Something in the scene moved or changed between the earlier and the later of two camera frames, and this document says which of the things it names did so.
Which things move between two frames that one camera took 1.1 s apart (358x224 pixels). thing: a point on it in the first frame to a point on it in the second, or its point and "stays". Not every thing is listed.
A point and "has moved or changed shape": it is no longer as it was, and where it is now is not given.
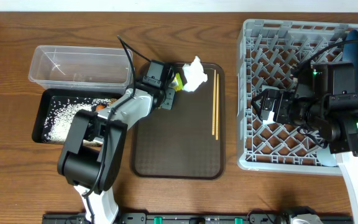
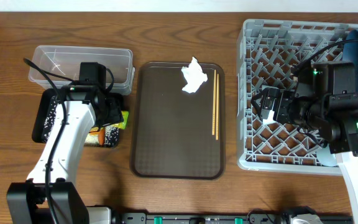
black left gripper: (169, 106) to (115, 104)
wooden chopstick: (214, 92) stays
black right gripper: (283, 99) stays
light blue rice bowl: (267, 116) stays
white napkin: (194, 74) stays
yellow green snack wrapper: (177, 83) has moved or changed shape
